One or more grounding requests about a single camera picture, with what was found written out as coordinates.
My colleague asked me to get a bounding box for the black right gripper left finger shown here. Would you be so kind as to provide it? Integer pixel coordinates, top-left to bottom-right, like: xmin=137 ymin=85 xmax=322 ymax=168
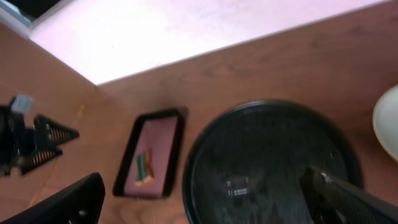
xmin=2 ymin=172 xmax=106 ymax=224

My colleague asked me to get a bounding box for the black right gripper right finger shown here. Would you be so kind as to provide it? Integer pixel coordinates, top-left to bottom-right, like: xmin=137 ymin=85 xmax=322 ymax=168
xmin=300 ymin=166 xmax=397 ymax=224

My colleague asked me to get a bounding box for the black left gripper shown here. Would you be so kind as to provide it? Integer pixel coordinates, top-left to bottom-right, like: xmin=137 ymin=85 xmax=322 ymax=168
xmin=1 ymin=106 xmax=80 ymax=177

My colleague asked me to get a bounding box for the orange green scrub sponge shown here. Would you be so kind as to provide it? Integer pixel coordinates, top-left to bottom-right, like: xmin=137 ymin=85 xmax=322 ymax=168
xmin=134 ymin=150 xmax=154 ymax=186

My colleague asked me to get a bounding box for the light green plate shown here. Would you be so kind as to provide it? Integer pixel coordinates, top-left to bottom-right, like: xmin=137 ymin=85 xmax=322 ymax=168
xmin=373 ymin=86 xmax=397 ymax=162

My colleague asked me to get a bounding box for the black rectangular tray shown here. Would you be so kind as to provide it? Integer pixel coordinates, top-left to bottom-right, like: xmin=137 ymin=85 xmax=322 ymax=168
xmin=113 ymin=107 xmax=188 ymax=199

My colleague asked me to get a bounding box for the black round tray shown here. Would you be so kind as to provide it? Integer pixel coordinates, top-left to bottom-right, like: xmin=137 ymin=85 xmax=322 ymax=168
xmin=182 ymin=100 xmax=363 ymax=224

